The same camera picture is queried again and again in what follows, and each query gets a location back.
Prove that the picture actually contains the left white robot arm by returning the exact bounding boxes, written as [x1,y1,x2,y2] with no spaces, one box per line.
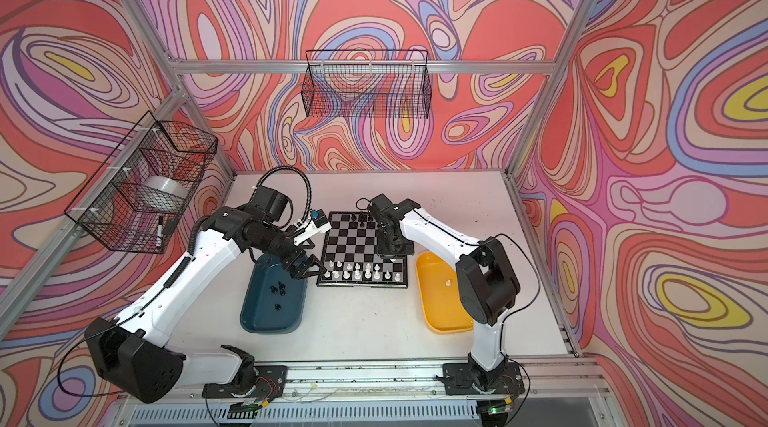
[84,186,330,403]

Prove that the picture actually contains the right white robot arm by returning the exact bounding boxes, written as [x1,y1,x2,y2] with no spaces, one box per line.
[366,194,521,391]

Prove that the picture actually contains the black pieces in teal tray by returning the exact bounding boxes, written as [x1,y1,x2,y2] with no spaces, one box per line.
[270,282,287,311]

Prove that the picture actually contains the black white chess board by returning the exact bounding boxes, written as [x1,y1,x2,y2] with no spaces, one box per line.
[316,211,408,288]

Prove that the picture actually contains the teal plastic tray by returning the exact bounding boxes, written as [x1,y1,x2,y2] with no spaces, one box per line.
[240,254,307,334]

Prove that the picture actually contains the yellow plastic tray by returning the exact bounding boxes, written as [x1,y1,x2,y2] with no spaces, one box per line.
[415,251,473,335]

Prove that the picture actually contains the black marker in basket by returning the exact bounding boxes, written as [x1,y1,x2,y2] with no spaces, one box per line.
[155,215,164,251]

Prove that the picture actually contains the silver tape roll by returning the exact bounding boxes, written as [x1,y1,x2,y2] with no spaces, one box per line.
[143,175,188,198]

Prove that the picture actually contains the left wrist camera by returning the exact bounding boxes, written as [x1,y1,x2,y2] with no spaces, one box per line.
[293,209,331,246]

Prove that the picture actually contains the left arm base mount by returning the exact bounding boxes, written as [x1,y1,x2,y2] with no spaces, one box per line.
[202,364,288,400]

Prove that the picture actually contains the black wire basket back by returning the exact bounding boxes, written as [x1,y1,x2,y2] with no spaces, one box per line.
[301,48,432,119]

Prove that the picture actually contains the black wire basket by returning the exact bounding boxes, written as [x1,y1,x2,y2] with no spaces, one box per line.
[64,112,218,254]
[301,48,432,119]

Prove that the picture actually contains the black wire basket left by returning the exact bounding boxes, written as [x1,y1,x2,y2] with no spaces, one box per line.
[64,112,218,254]

